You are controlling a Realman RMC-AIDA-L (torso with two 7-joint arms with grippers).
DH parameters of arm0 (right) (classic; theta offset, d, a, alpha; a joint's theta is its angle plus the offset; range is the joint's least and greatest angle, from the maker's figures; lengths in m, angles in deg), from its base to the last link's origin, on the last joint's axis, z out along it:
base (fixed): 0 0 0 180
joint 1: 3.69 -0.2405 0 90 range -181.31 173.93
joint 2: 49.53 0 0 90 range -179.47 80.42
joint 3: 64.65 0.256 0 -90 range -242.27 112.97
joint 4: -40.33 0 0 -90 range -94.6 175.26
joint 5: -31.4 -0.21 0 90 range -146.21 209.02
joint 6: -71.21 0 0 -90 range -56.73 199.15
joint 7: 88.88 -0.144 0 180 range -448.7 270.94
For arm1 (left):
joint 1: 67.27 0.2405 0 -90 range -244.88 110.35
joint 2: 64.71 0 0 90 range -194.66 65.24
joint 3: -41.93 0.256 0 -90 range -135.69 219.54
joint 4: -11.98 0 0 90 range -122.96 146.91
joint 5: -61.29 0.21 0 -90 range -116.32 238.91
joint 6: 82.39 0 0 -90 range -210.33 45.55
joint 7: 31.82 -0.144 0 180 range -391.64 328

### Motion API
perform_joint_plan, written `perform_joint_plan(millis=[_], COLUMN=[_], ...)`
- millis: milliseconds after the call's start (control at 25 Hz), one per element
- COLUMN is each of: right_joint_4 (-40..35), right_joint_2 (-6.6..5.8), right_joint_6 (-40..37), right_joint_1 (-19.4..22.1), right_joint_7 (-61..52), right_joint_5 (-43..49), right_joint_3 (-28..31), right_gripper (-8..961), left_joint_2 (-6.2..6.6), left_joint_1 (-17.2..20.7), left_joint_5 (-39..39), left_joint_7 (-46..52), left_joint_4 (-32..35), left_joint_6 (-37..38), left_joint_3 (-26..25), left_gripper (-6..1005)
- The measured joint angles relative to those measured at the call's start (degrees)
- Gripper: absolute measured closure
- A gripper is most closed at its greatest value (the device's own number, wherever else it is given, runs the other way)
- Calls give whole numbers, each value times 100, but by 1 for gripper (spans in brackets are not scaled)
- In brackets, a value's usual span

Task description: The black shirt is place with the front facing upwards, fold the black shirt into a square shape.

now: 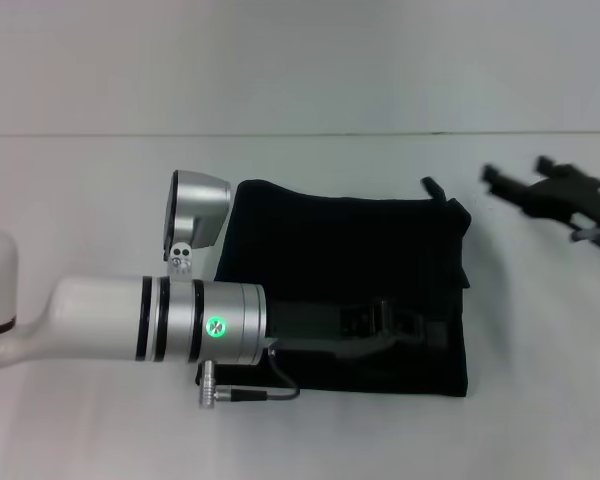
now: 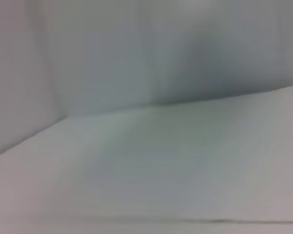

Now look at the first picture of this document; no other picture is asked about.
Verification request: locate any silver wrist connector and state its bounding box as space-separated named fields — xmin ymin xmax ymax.
xmin=196 ymin=358 xmax=218 ymax=410
xmin=569 ymin=224 xmax=600 ymax=251

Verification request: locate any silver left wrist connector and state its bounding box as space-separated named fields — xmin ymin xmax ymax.
xmin=196 ymin=358 xmax=218 ymax=410

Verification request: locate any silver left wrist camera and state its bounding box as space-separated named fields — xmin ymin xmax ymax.
xmin=167 ymin=169 xmax=233 ymax=278

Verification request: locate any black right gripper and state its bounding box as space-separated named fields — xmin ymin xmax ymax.
xmin=479 ymin=155 xmax=600 ymax=232

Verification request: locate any black shirt with FREE print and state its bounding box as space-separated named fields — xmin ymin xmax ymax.
xmin=211 ymin=176 xmax=475 ymax=400

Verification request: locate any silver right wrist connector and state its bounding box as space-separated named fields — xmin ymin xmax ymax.
xmin=569 ymin=224 xmax=600 ymax=251

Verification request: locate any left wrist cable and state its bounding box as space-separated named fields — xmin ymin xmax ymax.
xmin=214 ymin=343 xmax=302 ymax=403

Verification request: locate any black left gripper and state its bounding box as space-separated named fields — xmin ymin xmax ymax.
xmin=264 ymin=296 xmax=450 ymax=360

